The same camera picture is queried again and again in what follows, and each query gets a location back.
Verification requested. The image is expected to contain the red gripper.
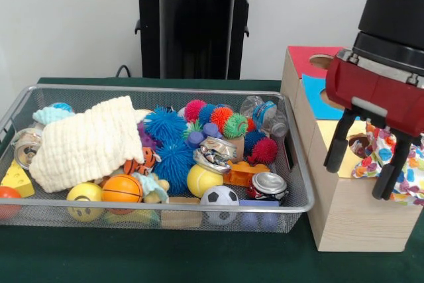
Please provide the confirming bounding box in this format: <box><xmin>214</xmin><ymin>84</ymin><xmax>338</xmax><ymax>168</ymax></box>
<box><xmin>323</xmin><ymin>47</ymin><xmax>424</xmax><ymax>201</ymax></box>

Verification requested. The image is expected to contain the long polka dot cloth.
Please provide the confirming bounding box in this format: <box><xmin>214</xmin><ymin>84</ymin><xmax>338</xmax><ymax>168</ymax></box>
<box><xmin>351</xmin><ymin>120</ymin><xmax>424</xmax><ymax>206</ymax></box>

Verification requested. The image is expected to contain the cream knitted cloth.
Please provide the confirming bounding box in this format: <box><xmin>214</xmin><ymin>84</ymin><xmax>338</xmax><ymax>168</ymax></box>
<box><xmin>29</xmin><ymin>95</ymin><xmax>146</xmax><ymax>194</ymax></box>

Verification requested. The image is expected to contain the wooden box with three holes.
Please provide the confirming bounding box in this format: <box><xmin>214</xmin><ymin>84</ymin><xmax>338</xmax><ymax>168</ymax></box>
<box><xmin>280</xmin><ymin>46</ymin><xmax>424</xmax><ymax>253</ymax></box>

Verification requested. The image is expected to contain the clear mesh bin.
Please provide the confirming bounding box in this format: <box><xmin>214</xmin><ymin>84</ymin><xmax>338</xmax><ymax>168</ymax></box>
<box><xmin>0</xmin><ymin>84</ymin><xmax>315</xmax><ymax>234</ymax></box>

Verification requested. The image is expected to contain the crushed red drink can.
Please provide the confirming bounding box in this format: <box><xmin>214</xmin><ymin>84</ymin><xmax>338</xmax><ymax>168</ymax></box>
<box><xmin>248</xmin><ymin>172</ymin><xmax>290</xmax><ymax>203</ymax></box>

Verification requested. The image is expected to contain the black and white soccer ball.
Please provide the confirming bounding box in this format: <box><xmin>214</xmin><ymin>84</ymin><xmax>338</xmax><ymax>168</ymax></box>
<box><xmin>201</xmin><ymin>186</ymin><xmax>240</xmax><ymax>226</ymax></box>

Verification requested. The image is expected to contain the yellow tennis ball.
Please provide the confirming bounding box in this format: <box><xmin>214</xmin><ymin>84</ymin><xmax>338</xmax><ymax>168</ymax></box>
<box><xmin>185</xmin><ymin>165</ymin><xmax>223</xmax><ymax>199</ymax></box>

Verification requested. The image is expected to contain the blue spiky rubber ball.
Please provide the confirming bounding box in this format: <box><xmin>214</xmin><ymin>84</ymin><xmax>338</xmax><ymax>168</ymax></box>
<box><xmin>144</xmin><ymin>105</ymin><xmax>189</xmax><ymax>143</ymax></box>
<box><xmin>154</xmin><ymin>140</ymin><xmax>196</xmax><ymax>194</ymax></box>

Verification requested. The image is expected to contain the striped tiger plush toy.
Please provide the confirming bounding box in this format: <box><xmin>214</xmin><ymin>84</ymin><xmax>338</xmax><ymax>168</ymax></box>
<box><xmin>122</xmin><ymin>147</ymin><xmax>162</xmax><ymax>177</ymax></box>

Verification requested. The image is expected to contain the orange toy basketball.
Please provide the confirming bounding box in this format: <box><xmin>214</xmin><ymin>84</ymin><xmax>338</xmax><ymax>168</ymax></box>
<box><xmin>101</xmin><ymin>174</ymin><xmax>144</xmax><ymax>204</ymax></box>

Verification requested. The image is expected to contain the yellow smiley ball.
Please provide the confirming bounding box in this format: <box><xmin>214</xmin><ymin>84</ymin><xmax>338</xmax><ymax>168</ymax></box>
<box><xmin>66</xmin><ymin>182</ymin><xmax>105</xmax><ymax>223</ymax></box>

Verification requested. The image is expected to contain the mint green cloth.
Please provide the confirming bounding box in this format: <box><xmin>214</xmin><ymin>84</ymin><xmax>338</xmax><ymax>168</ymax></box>
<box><xmin>33</xmin><ymin>104</ymin><xmax>75</xmax><ymax>127</ymax></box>

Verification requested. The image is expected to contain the silver drink can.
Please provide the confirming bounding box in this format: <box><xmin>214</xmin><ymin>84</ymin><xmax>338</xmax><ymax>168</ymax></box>
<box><xmin>12</xmin><ymin>127</ymin><xmax>46</xmax><ymax>170</ymax></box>

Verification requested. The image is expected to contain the yellow cheese wedge toy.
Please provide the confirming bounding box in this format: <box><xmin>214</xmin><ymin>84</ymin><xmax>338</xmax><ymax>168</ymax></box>
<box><xmin>0</xmin><ymin>160</ymin><xmax>35</xmax><ymax>199</ymax></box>

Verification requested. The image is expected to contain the red ball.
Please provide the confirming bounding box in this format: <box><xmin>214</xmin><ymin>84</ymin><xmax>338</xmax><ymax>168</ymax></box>
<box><xmin>0</xmin><ymin>186</ymin><xmax>22</xmax><ymax>221</ymax></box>

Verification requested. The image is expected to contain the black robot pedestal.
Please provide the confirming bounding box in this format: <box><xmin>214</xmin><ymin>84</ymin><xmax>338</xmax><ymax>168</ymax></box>
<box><xmin>128</xmin><ymin>0</ymin><xmax>266</xmax><ymax>80</ymax></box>

